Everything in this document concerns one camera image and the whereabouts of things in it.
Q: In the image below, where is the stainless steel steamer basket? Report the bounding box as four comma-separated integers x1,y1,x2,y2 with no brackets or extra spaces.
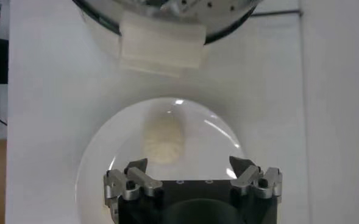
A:
71,0,265,70

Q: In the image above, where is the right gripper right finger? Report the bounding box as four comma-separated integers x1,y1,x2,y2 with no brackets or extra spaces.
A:
229,155,284,203

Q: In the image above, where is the white round plate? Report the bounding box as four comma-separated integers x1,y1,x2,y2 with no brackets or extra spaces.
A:
74,96,251,224

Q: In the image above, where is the cream electric cooker pot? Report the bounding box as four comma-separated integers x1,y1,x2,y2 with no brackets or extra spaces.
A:
80,12,211,79

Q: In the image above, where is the white steamed baozi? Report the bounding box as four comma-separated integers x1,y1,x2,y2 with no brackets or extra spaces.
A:
140,117,187,166

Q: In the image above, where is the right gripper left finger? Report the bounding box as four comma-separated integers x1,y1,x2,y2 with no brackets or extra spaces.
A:
102,157,165,224

